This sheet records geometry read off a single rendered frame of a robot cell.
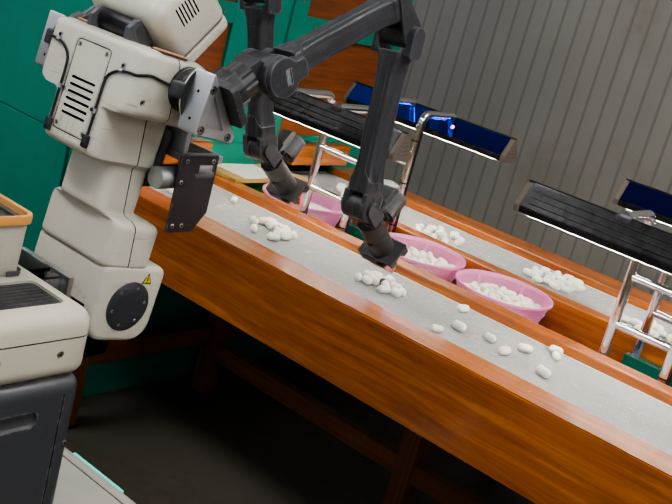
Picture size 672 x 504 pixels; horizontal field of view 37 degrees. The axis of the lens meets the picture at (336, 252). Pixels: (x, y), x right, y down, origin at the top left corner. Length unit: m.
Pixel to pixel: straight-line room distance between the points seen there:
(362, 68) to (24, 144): 1.25
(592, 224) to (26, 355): 1.20
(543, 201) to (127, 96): 0.96
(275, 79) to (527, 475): 0.90
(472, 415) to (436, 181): 2.43
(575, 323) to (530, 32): 1.75
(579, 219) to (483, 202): 2.06
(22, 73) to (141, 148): 1.10
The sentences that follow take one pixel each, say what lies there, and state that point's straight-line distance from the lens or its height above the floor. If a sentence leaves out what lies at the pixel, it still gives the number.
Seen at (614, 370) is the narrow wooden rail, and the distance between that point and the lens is 2.38.
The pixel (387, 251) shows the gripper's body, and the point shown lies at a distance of 2.31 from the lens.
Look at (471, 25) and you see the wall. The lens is 4.36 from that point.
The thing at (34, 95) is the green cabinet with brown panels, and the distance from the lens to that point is 2.95.
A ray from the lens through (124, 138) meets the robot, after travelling 1.92.
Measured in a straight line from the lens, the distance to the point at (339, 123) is 2.60.
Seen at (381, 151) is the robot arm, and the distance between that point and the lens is 2.18.
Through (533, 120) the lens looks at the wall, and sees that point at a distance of 4.18.
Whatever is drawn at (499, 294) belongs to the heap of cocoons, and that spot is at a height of 0.74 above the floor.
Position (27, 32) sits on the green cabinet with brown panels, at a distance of 2.99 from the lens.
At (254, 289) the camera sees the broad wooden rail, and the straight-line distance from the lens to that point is 2.39.
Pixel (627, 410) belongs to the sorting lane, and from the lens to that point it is 2.23.
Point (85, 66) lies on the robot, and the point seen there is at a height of 1.17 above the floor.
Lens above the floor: 1.47
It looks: 16 degrees down
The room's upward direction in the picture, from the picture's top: 15 degrees clockwise
